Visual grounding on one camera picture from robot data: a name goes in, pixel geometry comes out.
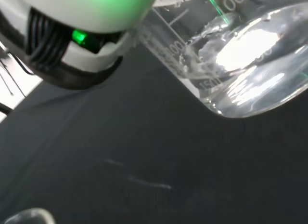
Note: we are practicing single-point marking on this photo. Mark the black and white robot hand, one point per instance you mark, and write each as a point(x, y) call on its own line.
point(79, 14)

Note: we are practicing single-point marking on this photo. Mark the black bench cloth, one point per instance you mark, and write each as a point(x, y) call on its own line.
point(144, 156)

